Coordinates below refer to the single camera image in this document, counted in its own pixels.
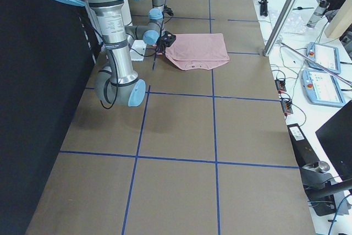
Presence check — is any wooden beam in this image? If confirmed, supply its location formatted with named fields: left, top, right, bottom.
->
left=325, top=0, right=351, bottom=39

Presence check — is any black monitor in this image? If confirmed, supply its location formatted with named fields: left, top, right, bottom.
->
left=316, top=102, right=351, bottom=179

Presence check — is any right black braided cable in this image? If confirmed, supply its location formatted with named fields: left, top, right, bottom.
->
left=90, top=20, right=155, bottom=110

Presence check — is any black box with label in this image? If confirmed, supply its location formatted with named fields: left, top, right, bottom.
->
left=287, top=123, right=320, bottom=167

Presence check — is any white pedestal column base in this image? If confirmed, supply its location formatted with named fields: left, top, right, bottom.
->
left=130, top=40, right=146, bottom=62

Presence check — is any far blue teach pendant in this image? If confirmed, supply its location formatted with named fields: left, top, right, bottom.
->
left=306, top=42, right=341, bottom=74

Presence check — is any near blue teach pendant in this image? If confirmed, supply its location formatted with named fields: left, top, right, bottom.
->
left=301, top=69, right=346, bottom=107

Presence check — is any upper orange connector block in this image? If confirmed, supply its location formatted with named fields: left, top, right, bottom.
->
left=274, top=79, right=287, bottom=94

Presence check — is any clear plastic bag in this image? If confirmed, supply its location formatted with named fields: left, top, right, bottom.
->
left=268, top=10, right=307, bottom=34

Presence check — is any lower orange connector block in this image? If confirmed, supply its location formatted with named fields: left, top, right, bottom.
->
left=280, top=98, right=293, bottom=116

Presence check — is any blue teach pendant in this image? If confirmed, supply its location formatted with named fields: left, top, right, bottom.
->
left=306, top=42, right=341, bottom=74
left=301, top=69, right=346, bottom=107

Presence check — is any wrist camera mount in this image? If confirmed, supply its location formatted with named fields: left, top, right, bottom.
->
left=160, top=31, right=177, bottom=48
left=163, top=6, right=174, bottom=17

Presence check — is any aluminium frame post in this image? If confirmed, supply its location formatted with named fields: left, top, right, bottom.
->
left=263, top=0, right=297, bottom=57

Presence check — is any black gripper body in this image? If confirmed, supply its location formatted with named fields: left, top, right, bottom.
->
left=156, top=39, right=166, bottom=53

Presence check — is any orange connector block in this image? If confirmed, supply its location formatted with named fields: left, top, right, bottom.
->
left=280, top=98, right=293, bottom=116
left=274, top=79, right=287, bottom=94

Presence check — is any black folded tripod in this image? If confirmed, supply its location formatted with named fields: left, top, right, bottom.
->
left=259, top=0, right=268, bottom=17

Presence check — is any long reacher stick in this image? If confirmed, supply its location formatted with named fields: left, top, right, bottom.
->
left=278, top=39, right=352, bottom=86

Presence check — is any pink Snoopy t-shirt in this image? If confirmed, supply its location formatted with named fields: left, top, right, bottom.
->
left=165, top=33, right=230, bottom=70

